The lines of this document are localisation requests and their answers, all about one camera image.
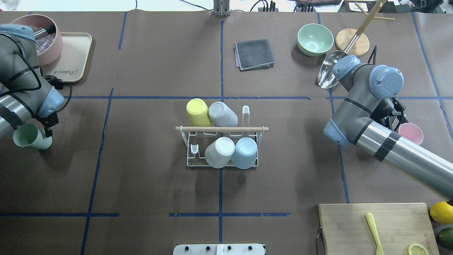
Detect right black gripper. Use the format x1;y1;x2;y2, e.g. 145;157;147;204
370;97;407;131

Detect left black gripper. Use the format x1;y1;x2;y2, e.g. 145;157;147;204
38;111;59;138

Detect mint green cup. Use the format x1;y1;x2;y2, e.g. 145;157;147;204
13;123;52;150

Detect pink cup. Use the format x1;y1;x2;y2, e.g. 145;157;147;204
397;123;424;145

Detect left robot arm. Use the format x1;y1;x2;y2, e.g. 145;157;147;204
0;24;64;137

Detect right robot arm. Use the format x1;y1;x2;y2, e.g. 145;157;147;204
323;55;453;200

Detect yellow cup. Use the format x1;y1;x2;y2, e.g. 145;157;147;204
186;98;212;126

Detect light blue cup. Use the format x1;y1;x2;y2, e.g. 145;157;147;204
231;137;258;169

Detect grey cup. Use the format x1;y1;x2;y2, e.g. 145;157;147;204
208;102;238;127

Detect white cup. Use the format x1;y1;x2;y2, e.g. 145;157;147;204
205;137;236;169

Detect beige serving tray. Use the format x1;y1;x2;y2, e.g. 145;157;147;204
42;33;92;83

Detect metal scoop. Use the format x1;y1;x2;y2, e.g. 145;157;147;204
317;33;361;89

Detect pink bowl with ice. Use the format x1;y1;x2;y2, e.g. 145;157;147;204
11;15;63;66

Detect metal tongs in bowl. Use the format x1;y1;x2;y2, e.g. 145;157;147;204
34;24;57;40

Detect mint green bowl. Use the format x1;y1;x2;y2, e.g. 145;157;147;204
297;24;334;57

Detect yellow plastic knife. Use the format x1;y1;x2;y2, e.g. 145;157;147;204
365;212;385;255

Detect yellow lemon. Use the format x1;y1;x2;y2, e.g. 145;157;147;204
429;200;453;225

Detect wooden cutting board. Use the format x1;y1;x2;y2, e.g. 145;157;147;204
318;203;439;255

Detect green lime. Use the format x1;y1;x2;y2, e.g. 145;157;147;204
437;227;453;250

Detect lemon slice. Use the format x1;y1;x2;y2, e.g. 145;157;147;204
407;243;430;255

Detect grey folded cloth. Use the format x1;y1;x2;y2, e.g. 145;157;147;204
234;39;275;71

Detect white wire cup holder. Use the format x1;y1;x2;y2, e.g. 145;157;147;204
175;106;269;169

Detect aluminium frame post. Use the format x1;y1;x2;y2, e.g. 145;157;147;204
213;0;231;17

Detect white pillar mount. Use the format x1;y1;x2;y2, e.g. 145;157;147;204
173;243;266;255

